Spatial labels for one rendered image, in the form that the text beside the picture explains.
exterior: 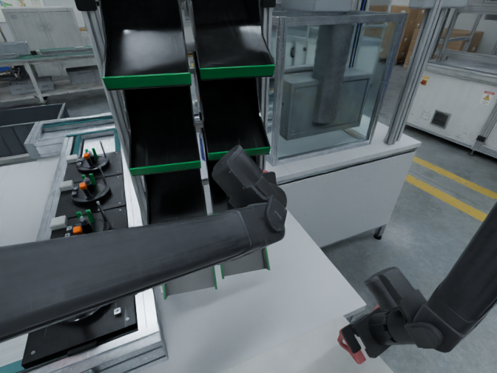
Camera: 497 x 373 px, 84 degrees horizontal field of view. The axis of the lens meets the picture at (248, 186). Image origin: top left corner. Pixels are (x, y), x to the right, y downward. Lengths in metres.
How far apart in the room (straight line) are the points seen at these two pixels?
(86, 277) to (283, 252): 0.86
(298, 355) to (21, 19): 7.68
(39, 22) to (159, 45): 7.31
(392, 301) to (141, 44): 0.64
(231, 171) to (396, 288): 0.35
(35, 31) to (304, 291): 7.53
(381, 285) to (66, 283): 0.49
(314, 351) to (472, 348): 1.44
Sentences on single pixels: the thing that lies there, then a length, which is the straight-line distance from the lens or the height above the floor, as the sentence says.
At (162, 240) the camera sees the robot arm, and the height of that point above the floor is 1.45.
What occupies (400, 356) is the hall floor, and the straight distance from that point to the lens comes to 1.96.
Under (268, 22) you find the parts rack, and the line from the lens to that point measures 0.66.
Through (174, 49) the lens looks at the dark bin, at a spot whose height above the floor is 1.55.
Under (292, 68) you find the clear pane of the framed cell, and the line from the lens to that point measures 1.37.
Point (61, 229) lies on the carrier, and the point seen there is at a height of 0.97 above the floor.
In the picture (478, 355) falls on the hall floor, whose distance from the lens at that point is 2.18.
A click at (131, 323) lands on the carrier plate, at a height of 0.97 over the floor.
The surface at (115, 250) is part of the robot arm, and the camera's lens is 0.24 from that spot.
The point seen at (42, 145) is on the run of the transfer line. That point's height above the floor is 0.93.
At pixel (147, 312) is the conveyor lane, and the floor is 0.95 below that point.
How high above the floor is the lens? 1.63
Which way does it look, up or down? 35 degrees down
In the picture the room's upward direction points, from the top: straight up
